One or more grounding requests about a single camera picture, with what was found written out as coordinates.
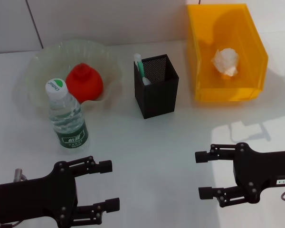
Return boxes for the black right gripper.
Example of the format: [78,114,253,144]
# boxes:
[195,142,285,208]

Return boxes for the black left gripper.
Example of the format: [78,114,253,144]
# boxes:
[0,156,121,228]

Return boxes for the clear green-label water bottle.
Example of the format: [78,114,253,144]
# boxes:
[45,77,89,150]

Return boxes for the orange fruit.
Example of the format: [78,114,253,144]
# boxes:
[65,63,104,103]

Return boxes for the white paper ball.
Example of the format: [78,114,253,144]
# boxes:
[211,48,240,77]

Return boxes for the green utility knife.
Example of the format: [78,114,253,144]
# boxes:
[133,53,147,80]

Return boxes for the black mesh pen holder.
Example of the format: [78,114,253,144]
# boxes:
[133,54,180,119]

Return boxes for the green glass fruit plate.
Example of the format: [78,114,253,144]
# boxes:
[14,39,123,112]

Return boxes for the yellow plastic bin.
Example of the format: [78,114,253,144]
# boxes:
[186,3,269,102]

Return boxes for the left gripper cable with plug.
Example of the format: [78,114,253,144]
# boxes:
[13,168,29,182]

